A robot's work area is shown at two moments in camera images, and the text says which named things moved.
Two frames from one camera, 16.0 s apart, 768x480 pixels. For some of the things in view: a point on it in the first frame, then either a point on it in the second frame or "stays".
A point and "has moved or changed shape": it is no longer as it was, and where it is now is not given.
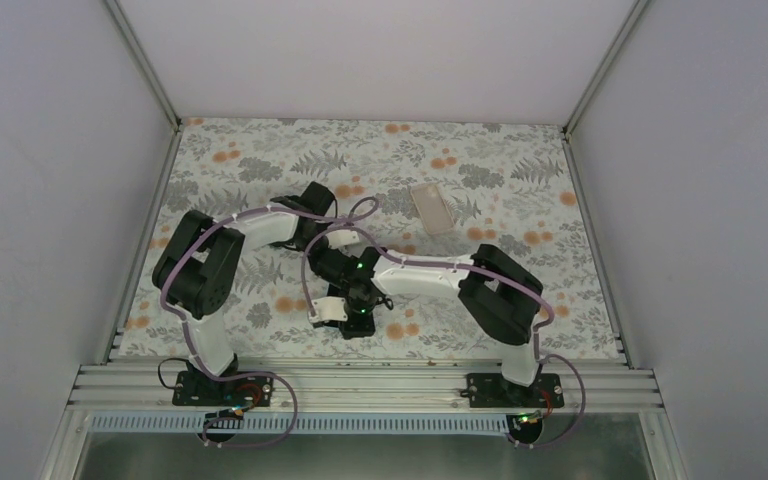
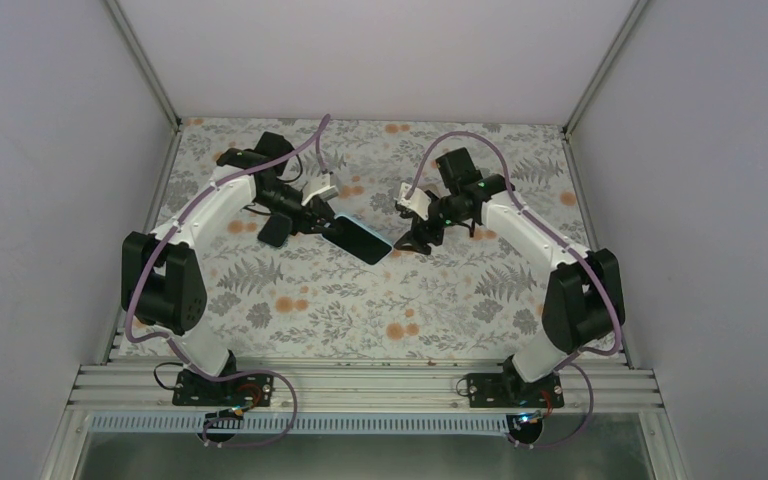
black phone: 358,326 has moved or changed shape
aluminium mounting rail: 601,386 stays
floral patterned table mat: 437,189 stays
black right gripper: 365,328 -> 422,244
